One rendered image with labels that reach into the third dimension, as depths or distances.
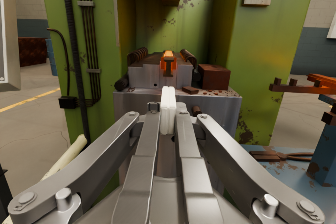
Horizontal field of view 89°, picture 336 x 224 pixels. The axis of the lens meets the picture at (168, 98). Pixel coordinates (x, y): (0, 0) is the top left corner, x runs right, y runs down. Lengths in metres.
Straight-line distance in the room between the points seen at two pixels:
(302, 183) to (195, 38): 0.77
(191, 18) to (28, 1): 8.59
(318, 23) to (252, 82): 6.63
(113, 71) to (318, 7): 6.98
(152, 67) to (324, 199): 0.58
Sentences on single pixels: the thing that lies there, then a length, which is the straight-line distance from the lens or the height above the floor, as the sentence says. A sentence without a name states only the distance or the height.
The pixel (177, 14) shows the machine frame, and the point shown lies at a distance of 1.02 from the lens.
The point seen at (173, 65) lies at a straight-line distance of 0.52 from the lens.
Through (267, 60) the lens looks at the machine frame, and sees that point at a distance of 0.77.
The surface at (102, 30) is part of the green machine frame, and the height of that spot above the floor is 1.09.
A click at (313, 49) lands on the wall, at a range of 7.37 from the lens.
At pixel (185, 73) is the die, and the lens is 0.54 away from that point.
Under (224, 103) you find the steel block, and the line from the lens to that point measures 0.53.
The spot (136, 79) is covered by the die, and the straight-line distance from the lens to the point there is 0.55.
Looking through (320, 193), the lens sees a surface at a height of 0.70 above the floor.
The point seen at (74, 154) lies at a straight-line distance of 0.78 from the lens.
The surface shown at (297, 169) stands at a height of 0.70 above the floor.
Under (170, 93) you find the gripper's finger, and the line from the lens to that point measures 0.20.
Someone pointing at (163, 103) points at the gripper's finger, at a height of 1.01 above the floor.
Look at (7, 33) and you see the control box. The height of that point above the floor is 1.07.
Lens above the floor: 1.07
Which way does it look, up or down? 20 degrees down
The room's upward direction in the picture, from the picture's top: 2 degrees clockwise
